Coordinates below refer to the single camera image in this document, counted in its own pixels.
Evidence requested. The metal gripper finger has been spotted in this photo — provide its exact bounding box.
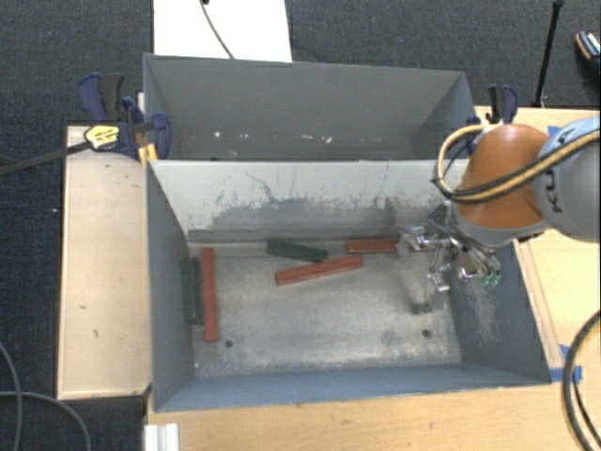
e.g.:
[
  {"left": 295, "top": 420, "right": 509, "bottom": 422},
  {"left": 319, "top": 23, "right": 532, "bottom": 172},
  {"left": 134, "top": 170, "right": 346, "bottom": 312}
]
[
  {"left": 411, "top": 253, "right": 453, "bottom": 317},
  {"left": 396, "top": 225, "right": 448, "bottom": 257}
]

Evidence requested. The red-brown flat block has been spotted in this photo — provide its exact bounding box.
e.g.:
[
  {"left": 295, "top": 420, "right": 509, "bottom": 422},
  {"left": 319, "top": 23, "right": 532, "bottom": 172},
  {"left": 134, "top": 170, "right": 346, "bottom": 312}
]
[
  {"left": 274, "top": 255, "right": 364, "bottom": 288},
  {"left": 200, "top": 246, "right": 221, "bottom": 344},
  {"left": 345, "top": 238, "right": 403, "bottom": 256}
]

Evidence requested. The dark green flat block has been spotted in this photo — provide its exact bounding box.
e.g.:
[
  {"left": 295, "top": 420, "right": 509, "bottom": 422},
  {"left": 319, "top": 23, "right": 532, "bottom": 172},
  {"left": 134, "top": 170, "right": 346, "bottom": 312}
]
[
  {"left": 179, "top": 257, "right": 206, "bottom": 326},
  {"left": 265, "top": 238, "right": 330, "bottom": 264}
]

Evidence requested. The grey metal bin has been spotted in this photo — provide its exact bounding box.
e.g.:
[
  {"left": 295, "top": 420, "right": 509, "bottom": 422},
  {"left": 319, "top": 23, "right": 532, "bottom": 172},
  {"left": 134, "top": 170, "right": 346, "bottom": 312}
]
[{"left": 142, "top": 53, "right": 553, "bottom": 413}]

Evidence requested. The pale wood board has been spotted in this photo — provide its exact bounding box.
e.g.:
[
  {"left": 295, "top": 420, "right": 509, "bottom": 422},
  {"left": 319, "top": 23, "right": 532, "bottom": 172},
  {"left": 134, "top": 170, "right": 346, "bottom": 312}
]
[{"left": 55, "top": 124, "right": 154, "bottom": 401}]

